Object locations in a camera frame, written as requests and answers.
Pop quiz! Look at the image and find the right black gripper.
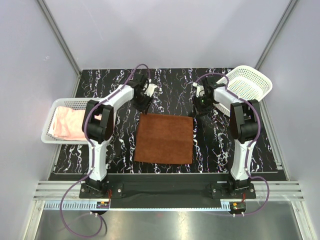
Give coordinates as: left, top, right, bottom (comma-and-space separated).
191, 95, 215, 119

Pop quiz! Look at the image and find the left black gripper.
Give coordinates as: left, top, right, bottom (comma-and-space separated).
132, 91, 154, 115

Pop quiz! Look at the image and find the brown towel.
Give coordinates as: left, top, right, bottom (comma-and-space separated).
134, 113, 194, 165

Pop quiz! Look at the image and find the pink towel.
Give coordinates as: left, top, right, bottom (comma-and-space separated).
49, 106, 86, 141

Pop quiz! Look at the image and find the white towel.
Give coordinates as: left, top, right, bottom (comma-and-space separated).
48, 125, 55, 138

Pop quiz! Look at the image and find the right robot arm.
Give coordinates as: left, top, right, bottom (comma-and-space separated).
192, 72, 262, 199

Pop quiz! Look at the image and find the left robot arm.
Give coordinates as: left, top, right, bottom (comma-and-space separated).
81, 73, 158, 198

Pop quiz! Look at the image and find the right white plastic basket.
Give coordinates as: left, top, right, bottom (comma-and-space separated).
214, 65, 273, 117

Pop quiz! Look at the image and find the white plastic basket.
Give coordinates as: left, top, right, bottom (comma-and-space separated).
214, 65, 273, 117
41, 98, 91, 145

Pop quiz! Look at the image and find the left white plastic basket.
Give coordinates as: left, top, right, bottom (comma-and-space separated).
41, 98, 91, 145

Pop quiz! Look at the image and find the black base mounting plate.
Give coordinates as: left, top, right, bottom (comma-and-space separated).
79, 173, 256, 200

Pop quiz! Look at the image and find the right small circuit board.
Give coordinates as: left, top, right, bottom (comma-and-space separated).
232, 201, 246, 210

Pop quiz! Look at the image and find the small circuit board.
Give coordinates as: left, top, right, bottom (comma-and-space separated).
96, 201, 110, 209
232, 201, 246, 210

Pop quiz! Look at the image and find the left small circuit board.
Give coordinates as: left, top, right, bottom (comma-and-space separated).
96, 201, 110, 209

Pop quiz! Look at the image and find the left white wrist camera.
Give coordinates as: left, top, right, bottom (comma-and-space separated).
142, 79, 158, 97

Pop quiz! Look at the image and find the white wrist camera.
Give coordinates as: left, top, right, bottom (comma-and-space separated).
142, 79, 158, 97
192, 82, 205, 98

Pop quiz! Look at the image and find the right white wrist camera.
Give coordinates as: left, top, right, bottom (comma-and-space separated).
192, 82, 205, 98

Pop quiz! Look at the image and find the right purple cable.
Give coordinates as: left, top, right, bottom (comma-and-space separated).
194, 72, 270, 216

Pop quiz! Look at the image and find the purple cable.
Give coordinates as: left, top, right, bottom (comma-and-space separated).
59, 63, 152, 238
194, 72, 270, 216

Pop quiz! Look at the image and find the left aluminium frame post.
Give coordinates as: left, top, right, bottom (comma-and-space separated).
34, 0, 82, 76

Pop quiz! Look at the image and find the aluminium frame post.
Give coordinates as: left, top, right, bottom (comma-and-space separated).
34, 0, 82, 76
254, 0, 300, 71

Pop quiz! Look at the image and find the white slotted cable duct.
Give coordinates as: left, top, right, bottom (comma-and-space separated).
43, 200, 97, 210

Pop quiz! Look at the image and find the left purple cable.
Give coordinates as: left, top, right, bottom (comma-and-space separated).
59, 63, 152, 238

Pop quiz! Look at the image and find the right aluminium frame post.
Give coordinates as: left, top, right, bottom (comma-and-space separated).
254, 0, 300, 71

